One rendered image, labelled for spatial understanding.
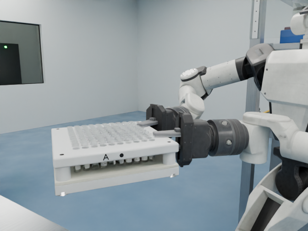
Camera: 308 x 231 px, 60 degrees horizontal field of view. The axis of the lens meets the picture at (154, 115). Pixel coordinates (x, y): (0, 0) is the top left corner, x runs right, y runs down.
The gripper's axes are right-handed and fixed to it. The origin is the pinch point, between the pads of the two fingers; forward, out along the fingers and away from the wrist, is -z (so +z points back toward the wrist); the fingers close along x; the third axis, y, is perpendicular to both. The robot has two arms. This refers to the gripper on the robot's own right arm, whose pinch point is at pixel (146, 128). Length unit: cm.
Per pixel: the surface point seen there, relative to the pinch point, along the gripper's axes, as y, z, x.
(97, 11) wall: 436, 375, -135
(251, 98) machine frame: 3, 103, 1
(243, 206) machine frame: 2, 104, 69
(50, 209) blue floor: 153, 64, 107
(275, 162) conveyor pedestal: -10, 122, 42
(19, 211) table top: 17.6, -26.9, 18.4
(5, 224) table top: 14.7, -31.3, 18.5
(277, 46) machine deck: -8, 107, -29
